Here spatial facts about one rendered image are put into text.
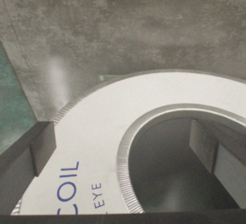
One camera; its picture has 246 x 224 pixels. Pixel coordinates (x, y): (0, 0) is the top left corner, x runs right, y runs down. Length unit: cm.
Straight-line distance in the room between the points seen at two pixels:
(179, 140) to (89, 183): 52
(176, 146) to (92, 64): 77
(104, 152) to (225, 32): 98
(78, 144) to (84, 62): 76
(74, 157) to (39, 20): 91
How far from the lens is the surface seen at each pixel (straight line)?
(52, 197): 58
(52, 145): 17
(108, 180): 57
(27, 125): 197
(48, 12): 125
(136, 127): 68
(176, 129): 87
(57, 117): 77
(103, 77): 129
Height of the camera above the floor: 110
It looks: 51 degrees down
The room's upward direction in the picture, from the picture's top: 172 degrees counter-clockwise
